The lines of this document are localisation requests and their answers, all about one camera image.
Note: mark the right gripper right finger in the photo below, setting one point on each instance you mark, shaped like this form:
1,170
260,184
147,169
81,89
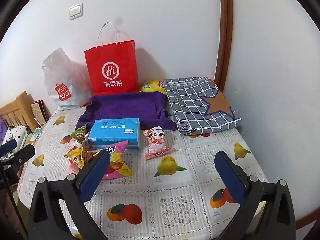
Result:
277,220

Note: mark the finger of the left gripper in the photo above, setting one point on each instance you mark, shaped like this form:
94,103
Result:
12,165
8,147

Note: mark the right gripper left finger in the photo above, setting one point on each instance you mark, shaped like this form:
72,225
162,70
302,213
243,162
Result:
46,220

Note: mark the yellow triangular snack packet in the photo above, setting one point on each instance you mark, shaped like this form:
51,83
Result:
77,156

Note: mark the pink yellow sweet potato sticks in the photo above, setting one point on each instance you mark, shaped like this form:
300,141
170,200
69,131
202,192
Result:
117,167

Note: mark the panda snack packet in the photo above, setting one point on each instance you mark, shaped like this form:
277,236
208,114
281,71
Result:
156,143

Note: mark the green snack packet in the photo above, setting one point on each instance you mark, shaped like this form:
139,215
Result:
79,133

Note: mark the wooden furniture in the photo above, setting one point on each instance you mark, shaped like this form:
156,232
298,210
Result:
19,113

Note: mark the patterned box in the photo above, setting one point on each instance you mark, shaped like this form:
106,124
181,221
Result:
40,112

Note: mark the white plastic Miniso bag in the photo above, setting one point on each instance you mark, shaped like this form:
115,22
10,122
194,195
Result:
66,81

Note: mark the fruit print tablecloth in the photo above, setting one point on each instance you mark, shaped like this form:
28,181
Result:
147,206

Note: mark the blue tissue pack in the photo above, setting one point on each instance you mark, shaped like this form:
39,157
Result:
109,131

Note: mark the red paper shopping bag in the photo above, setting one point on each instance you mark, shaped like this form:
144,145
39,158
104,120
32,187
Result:
112,67

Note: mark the grey checked star cloth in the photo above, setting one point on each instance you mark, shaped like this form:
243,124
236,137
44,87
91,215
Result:
199,106

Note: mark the purple towel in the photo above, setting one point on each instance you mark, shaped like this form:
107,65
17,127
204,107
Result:
148,107

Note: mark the yellow chips bag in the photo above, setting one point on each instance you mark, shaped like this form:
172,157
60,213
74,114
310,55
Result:
152,86

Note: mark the white wall switch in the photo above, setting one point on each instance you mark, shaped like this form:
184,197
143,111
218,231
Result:
76,11

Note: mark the brown wooden door frame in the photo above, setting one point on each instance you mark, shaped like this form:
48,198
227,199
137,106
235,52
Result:
225,43

